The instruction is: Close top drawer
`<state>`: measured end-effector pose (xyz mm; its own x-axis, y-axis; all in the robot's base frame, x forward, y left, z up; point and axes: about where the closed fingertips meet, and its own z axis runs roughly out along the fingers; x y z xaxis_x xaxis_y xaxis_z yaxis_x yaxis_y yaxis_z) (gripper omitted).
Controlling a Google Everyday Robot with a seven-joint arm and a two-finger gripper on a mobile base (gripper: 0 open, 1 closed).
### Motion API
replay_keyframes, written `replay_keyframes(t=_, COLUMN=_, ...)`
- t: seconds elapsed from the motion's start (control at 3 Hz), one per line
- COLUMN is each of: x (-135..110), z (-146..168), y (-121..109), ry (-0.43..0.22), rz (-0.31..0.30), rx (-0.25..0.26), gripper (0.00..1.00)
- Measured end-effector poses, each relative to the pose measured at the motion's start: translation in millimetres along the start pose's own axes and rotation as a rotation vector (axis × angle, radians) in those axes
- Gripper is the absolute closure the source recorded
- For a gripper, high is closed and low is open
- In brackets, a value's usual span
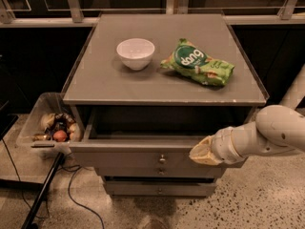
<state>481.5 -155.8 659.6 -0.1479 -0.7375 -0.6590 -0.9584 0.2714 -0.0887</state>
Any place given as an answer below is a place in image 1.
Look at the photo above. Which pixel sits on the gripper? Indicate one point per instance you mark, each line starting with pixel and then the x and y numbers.
pixel 221 143

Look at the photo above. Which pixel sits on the grey top drawer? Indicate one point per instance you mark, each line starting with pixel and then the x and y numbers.
pixel 147 136

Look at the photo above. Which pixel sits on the grey drawer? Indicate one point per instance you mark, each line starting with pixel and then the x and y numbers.
pixel 162 188
pixel 206 172
pixel 147 136

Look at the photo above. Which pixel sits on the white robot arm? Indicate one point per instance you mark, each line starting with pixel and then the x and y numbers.
pixel 277 130

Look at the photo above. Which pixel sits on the grey drawer cabinet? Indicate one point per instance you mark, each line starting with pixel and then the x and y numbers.
pixel 102 79

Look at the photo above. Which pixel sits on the grey bottom drawer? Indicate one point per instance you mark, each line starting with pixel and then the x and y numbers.
pixel 162 188

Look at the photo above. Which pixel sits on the grey middle drawer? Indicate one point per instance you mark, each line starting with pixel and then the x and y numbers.
pixel 206 172

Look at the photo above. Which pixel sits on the green snack bag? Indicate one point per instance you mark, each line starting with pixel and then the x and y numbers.
pixel 189 61

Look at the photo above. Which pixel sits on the white ceramic bowl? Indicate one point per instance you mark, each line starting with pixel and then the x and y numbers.
pixel 136 53

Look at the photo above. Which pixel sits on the red apple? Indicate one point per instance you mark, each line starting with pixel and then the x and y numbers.
pixel 60 136

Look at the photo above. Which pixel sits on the metal window railing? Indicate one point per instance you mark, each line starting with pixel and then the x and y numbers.
pixel 20 13

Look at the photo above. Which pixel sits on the clear plastic bin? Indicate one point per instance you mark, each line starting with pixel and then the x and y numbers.
pixel 41 141

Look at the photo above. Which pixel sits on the beige crumpled item in bin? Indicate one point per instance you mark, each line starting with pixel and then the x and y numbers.
pixel 47 120

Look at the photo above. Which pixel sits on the black pole stand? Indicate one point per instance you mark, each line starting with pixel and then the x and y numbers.
pixel 42 192

